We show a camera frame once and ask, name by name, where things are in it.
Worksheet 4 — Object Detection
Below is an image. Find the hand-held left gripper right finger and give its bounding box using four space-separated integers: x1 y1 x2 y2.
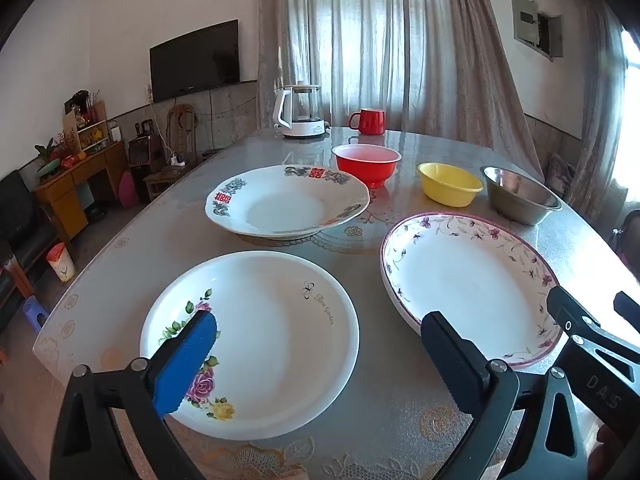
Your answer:
421 311 588 480

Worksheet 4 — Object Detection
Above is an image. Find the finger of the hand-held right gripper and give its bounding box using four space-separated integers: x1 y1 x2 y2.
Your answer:
546 286 608 341
613 291 640 335

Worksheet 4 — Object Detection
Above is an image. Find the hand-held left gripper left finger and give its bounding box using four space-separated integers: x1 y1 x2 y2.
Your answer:
49 310 219 480

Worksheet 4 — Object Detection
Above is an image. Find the white plate with purple floral rim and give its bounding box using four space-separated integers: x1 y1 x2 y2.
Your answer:
381 212 562 370

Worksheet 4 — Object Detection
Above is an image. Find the white plate with rose print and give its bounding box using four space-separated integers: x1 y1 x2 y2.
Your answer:
140 251 360 441

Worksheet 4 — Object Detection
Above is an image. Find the stainless steel bowl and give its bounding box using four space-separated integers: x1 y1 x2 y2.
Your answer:
480 166 563 226

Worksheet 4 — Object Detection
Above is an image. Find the yellow plastic bowl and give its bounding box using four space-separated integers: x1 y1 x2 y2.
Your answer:
417 162 484 207

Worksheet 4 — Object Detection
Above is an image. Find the white plate with red characters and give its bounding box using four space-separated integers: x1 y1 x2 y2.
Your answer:
205 164 371 240

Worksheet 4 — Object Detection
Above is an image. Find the red plastic bowl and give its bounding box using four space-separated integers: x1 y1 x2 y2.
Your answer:
332 144 402 189

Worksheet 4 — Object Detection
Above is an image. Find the patterned cushion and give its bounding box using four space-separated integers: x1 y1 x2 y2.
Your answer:
546 152 576 196

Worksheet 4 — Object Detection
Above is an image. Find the white and red waste bin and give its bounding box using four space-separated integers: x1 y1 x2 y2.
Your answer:
46 242 77 282

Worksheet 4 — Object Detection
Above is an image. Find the purple plastic stool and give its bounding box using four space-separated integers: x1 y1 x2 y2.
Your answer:
22 295 51 333

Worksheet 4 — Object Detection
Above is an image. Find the pink bag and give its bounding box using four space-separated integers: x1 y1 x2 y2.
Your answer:
118 170 141 208

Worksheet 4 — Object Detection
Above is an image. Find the beige side curtain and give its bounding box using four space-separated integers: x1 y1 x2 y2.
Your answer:
565 0 632 222

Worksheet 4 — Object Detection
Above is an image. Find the wooden desk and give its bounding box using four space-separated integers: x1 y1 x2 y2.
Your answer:
34 140 127 242

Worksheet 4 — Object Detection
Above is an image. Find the black portable speaker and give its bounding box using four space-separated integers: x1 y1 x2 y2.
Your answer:
127 135 154 167

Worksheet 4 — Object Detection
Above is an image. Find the black armchair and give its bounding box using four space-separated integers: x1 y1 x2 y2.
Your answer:
0 170 57 283

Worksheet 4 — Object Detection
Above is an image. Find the brown wooden chair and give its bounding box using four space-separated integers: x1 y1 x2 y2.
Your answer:
144 104 202 202

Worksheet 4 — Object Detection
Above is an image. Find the red mug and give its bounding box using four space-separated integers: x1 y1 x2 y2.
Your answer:
348 108 387 136

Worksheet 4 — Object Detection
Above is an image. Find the green potted plant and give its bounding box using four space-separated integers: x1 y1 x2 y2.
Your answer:
34 137 65 177

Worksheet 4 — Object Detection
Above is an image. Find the small wooden desk shelf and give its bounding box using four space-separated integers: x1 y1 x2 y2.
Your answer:
62 91 109 153

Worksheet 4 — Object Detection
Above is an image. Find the white glass electric kettle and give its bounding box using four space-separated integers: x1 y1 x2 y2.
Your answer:
272 82 329 139

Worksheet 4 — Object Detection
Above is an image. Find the black flat television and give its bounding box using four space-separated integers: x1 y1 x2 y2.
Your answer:
149 19 240 103

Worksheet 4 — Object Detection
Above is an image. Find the beige sheer window curtain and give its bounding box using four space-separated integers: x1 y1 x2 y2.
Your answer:
256 0 546 176

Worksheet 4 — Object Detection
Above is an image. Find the grey wall electrical panel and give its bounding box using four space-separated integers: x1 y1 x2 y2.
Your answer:
511 0 565 62

